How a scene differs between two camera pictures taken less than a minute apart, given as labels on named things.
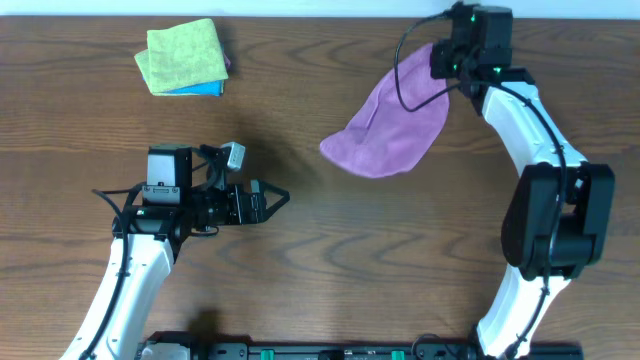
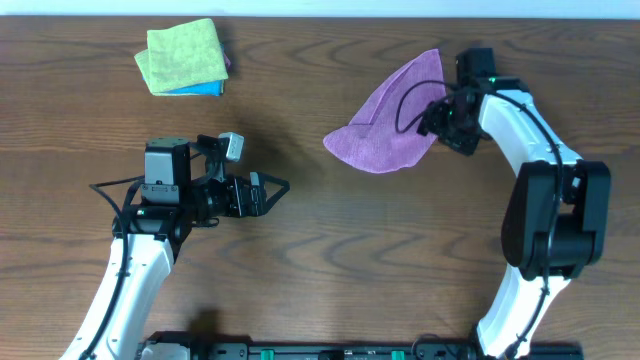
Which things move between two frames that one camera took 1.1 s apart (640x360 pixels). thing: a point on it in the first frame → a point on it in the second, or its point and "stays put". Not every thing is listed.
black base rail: [256, 346] stays put
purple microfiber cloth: [383, 138] stays put
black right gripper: [445, 65] → [447, 126]
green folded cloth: [183, 57] stays put
